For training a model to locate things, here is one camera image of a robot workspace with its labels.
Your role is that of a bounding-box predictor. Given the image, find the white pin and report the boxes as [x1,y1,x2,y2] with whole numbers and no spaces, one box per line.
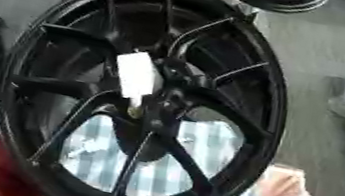
[106,47,170,124]

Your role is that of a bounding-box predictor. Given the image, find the black spoked wheel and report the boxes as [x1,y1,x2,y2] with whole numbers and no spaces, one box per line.
[0,0,309,196]

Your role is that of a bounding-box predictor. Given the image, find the red cloth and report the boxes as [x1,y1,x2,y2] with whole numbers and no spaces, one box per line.
[0,140,61,196]

